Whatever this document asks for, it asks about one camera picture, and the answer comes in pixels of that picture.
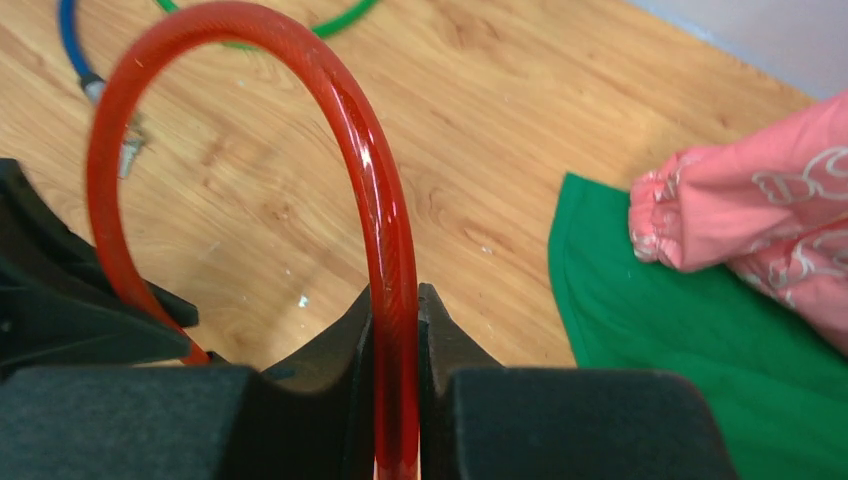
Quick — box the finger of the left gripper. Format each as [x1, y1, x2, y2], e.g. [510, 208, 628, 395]
[1, 158, 189, 378]

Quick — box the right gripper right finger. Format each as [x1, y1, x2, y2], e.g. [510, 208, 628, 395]
[418, 284, 737, 479]

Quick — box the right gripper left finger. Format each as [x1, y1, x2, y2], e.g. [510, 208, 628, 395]
[1, 292, 374, 479]

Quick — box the red cable lock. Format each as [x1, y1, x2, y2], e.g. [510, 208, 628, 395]
[86, 1, 420, 479]

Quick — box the green t-shirt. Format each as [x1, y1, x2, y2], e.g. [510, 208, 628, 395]
[548, 174, 847, 479]

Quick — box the pink patterned garment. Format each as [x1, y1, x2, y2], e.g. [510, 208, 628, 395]
[628, 94, 847, 351]

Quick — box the blue cable lock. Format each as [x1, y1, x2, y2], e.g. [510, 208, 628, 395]
[57, 0, 148, 178]

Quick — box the green cable lock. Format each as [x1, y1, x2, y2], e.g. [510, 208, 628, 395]
[136, 1, 377, 53]

